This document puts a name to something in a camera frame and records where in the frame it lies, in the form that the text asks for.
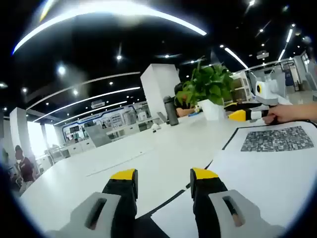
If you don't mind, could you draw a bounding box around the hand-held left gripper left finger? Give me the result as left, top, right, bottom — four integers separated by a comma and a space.
44, 168, 139, 238

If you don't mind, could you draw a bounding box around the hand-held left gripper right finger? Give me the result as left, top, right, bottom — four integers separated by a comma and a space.
190, 168, 288, 238

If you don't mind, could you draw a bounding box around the person's right hand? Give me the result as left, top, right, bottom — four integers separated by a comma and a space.
262, 104, 295, 124

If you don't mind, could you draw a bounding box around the green plant in white pot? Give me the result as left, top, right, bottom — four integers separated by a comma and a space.
174, 56, 235, 121

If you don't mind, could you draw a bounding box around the grey upright panel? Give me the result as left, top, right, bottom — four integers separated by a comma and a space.
84, 124, 112, 149

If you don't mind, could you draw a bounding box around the dark grey water bottle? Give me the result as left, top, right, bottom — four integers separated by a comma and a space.
162, 96, 179, 126

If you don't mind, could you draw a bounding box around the white square pillar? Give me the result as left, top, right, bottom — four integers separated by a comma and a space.
140, 63, 181, 122

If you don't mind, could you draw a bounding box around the curved ceiling light strip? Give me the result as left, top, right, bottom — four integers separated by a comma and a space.
12, 4, 208, 54

